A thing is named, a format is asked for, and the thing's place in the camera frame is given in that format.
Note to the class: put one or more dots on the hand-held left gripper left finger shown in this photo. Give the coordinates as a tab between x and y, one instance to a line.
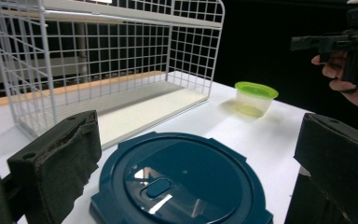
59	161

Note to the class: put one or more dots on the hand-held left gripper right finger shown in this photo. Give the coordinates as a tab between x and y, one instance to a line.
341	161

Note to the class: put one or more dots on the yellow-green plastic bowl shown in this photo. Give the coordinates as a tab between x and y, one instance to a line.
254	90

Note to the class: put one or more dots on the glass container with teal lid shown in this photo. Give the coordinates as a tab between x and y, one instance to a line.
183	174

